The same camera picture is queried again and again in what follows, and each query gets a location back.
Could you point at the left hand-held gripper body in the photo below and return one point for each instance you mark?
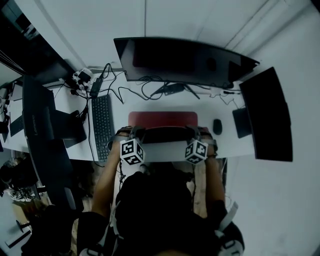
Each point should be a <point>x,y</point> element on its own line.
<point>132,151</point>

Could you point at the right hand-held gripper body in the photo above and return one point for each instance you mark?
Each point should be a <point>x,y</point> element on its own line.
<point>196,151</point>

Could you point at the red desk mat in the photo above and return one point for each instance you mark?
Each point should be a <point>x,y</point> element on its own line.
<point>162,119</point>

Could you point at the person's left forearm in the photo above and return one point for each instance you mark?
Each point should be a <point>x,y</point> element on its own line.
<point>107,180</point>

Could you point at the person's right forearm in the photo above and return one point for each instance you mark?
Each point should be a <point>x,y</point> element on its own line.
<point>215,180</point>

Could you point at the black computer mouse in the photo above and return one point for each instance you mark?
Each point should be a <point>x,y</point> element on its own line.
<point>217,126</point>

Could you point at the black keyboard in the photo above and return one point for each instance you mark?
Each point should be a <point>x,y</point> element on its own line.
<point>102,127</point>

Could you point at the black monitor stand legs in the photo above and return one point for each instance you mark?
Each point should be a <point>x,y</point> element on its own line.
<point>172,88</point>

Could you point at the black rectangular monitor base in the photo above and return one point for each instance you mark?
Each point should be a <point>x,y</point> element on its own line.
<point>240,123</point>

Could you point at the black power adapter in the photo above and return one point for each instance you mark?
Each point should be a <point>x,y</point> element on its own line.
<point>96,86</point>

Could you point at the black square monitor base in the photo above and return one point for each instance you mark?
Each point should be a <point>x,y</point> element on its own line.
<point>71,127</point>

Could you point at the wide black monitor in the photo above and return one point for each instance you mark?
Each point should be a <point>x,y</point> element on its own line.
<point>180,61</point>

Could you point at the person's black shirt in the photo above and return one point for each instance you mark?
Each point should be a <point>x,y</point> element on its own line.
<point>155,225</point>

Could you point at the white power strip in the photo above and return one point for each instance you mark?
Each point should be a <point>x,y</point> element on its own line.
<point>82,76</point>

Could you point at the black monitor with thin bezel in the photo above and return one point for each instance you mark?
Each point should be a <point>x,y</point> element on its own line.
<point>268,115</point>

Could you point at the black monitor with logo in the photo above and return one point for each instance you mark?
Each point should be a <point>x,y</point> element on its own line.
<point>47,150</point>

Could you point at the white stand base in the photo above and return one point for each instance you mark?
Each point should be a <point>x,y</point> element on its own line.
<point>18,233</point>

